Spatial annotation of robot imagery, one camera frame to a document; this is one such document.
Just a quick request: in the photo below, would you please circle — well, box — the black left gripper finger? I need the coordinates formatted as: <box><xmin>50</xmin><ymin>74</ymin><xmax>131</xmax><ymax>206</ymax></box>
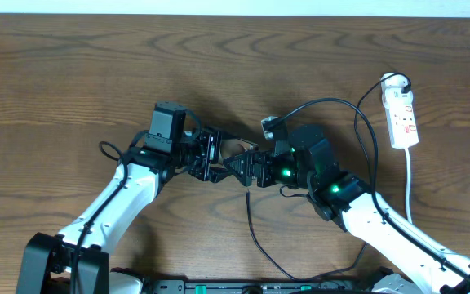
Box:
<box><xmin>210</xmin><ymin>167</ymin><xmax>233</xmax><ymax>183</ymax></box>
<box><xmin>220</xmin><ymin>131</ymin><xmax>259</xmax><ymax>149</ymax></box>

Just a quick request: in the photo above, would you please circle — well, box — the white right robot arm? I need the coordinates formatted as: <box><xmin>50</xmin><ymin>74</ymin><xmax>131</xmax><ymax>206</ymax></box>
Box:
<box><xmin>223</xmin><ymin>125</ymin><xmax>470</xmax><ymax>293</ymax></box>

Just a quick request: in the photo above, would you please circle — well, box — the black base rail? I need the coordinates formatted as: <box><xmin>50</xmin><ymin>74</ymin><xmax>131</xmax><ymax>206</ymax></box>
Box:
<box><xmin>143</xmin><ymin>280</ymin><xmax>358</xmax><ymax>294</ymax></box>

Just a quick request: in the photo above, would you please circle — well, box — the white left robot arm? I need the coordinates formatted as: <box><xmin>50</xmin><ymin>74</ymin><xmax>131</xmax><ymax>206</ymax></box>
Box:
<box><xmin>16</xmin><ymin>101</ymin><xmax>258</xmax><ymax>293</ymax></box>

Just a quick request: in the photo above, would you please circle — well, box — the black charger cable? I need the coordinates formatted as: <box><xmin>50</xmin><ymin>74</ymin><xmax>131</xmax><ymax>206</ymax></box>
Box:
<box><xmin>246</xmin><ymin>72</ymin><xmax>413</xmax><ymax>283</ymax></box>

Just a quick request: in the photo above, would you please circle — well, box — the white power strip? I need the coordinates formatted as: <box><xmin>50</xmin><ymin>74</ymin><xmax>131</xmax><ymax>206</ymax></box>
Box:
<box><xmin>380</xmin><ymin>73</ymin><xmax>419</xmax><ymax>149</ymax></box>

